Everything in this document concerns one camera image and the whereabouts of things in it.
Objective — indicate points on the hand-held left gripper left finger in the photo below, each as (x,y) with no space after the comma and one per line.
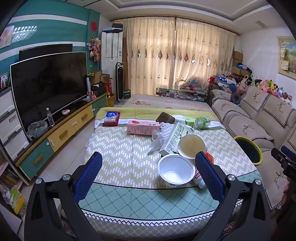
(89,176)

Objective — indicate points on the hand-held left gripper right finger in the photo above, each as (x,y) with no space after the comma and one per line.
(208,178)

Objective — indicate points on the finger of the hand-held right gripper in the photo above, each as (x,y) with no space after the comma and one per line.
(288,151)
(277,155)

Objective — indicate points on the small white bottle red label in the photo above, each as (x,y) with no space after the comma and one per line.
(199,179)

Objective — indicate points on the small red packet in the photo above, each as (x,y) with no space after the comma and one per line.
(209,157)

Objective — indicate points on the yellow-rimmed black trash bin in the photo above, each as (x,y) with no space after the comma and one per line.
(247,150)

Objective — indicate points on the white plastic bowl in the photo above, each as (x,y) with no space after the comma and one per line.
(175,169)

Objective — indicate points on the beige paper cup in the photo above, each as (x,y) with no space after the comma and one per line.
(192,144)

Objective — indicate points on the white and green carton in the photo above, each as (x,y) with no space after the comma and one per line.
(173,139)

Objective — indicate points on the clear bottle with green label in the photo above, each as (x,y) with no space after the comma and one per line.
(202,122)

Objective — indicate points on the clear plastic wrapper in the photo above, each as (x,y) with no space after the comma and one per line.
(156,143)

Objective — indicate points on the white foam fruit net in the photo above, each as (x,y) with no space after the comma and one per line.
(165,129)

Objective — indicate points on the pink carton box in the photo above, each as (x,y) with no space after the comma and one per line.
(143,127)

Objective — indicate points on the dark brown ribbed packet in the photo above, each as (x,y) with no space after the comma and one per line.
(165,117)

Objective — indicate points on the chevron patterned tablecloth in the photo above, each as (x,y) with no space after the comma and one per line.
(129,150)

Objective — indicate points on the beige covered sofa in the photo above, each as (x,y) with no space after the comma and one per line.
(240,120)

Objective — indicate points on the teal and yellow television stand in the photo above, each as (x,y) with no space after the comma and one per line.
(67,129)

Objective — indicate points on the red tray box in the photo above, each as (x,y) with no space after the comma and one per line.
(111,123)

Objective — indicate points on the blue and white tissue pack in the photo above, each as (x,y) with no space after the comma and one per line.
(111,116)

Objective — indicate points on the small pink object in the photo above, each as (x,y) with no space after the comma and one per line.
(65,112)

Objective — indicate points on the glass bowl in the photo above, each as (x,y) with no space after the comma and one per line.
(37,129)

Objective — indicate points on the pile of plush toys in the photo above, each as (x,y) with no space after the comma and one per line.
(266,85)

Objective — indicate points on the clear water bottle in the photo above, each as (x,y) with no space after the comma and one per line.
(50,118)

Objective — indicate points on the yellow basket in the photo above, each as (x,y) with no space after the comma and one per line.
(111,100)

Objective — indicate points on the stack of books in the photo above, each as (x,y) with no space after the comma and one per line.
(10,190)

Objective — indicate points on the glass coffee table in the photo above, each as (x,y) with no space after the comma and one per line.
(182,96)

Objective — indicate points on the black and white tube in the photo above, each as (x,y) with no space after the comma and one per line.
(88,87)

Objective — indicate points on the green cardboard box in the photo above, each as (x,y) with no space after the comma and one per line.
(127,94)

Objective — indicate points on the white drawer unit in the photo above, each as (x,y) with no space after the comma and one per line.
(11,129)

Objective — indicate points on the blue starred bag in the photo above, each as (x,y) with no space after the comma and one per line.
(223,81)

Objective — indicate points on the framed flower painting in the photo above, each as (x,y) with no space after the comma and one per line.
(288,58)

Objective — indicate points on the pile of colourful toys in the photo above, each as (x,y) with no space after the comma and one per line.
(192,84)

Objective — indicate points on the floral beige floor mat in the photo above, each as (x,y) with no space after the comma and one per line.
(150,100)

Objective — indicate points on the large curved television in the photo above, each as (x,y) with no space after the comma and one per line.
(48,88)

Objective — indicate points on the black tower fan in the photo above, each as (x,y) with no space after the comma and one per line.
(120,83)

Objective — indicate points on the red bag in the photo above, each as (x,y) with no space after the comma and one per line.
(211,80)

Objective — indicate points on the open brown cardboard box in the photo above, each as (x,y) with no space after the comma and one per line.
(96,77)

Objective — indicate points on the cream embroidered curtain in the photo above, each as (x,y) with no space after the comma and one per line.
(203,58)
(148,55)

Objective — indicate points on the hanging artificial flowers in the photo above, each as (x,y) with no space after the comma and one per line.
(94,47)

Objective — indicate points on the ceiling air vent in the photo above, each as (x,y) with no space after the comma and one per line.
(260,24)

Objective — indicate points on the white standing air conditioner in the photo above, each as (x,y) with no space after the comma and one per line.
(111,46)

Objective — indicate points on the small black television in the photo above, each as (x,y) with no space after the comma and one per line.
(46,49)

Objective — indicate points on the small photo frame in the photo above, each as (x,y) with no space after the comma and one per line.
(4,81)

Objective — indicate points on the red round wall ornament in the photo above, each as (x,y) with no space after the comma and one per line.
(93,25)

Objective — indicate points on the pale wall picture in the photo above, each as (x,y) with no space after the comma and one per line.
(6,37)

